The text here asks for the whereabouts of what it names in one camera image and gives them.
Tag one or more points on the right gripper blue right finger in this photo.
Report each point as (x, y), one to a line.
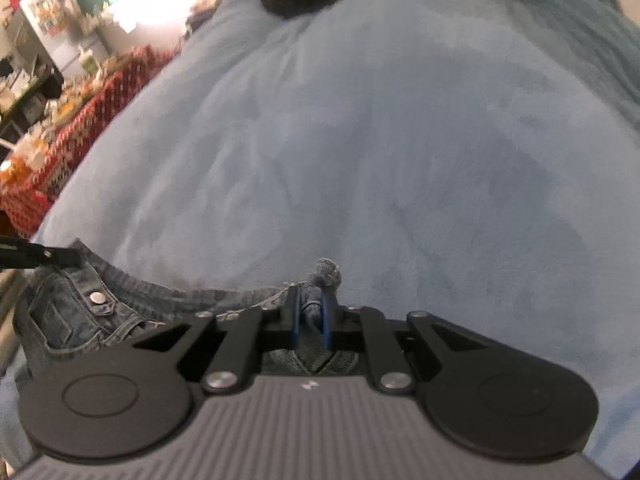
(367, 332)

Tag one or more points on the blue denim shorts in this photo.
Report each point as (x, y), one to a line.
(64, 313)

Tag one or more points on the blue plush blanket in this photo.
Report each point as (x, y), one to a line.
(478, 159)

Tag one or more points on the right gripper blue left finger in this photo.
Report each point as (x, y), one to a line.
(253, 332)

